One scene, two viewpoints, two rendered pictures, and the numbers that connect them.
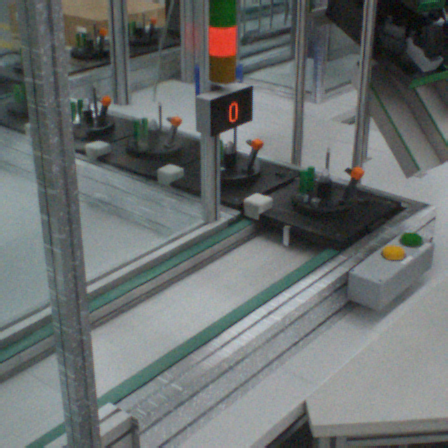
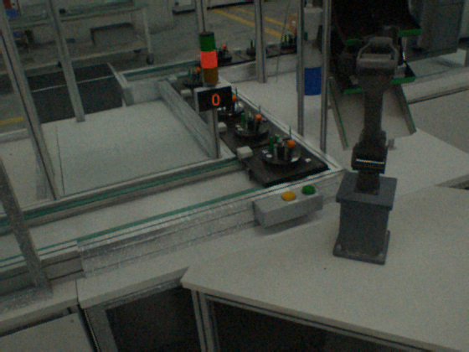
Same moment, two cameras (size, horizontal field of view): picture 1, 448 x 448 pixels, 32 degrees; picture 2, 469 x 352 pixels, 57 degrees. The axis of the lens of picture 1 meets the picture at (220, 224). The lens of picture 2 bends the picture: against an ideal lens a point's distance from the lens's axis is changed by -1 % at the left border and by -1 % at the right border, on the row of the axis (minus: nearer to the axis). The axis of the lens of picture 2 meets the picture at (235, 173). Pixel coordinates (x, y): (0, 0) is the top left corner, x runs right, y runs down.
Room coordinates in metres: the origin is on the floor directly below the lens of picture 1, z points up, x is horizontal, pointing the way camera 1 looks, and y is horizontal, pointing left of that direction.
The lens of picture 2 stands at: (0.23, -0.75, 1.72)
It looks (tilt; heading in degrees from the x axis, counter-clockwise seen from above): 30 degrees down; 30
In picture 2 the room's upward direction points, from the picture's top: 5 degrees counter-clockwise
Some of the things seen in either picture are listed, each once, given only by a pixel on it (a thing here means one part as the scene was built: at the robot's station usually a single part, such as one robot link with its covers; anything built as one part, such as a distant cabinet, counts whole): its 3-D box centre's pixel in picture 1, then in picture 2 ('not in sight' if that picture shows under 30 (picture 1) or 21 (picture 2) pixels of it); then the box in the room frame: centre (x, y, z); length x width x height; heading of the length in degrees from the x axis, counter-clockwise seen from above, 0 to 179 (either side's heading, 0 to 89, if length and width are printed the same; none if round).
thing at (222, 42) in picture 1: (222, 39); (208, 58); (1.42, 0.00, 1.33); 0.05 x 0.05 x 0.05
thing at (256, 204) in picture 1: (258, 207); (244, 154); (1.48, -0.08, 0.97); 0.05 x 0.05 x 0.04; 50
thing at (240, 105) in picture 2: not in sight; (228, 103); (1.82, 0.17, 1.01); 0.24 x 0.24 x 0.13; 50
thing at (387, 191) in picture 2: not in sight; (364, 217); (1.27, -0.56, 0.96); 0.15 x 0.15 x 0.20; 5
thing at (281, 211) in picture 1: (322, 208); (280, 161); (1.49, -0.22, 0.96); 0.24 x 0.24 x 0.02; 50
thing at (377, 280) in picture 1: (391, 268); (288, 204); (1.29, -0.32, 0.93); 0.21 x 0.07 x 0.06; 140
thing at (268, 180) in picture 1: (229, 157); (250, 122); (1.66, -0.02, 1.01); 0.24 x 0.24 x 0.13; 50
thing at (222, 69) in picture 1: (222, 66); (210, 73); (1.42, 0.00, 1.28); 0.05 x 0.05 x 0.05
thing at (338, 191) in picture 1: (323, 200); (280, 156); (1.49, -0.22, 0.98); 0.14 x 0.14 x 0.02
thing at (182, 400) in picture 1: (307, 306); (225, 215); (1.18, -0.15, 0.91); 0.89 x 0.06 x 0.11; 140
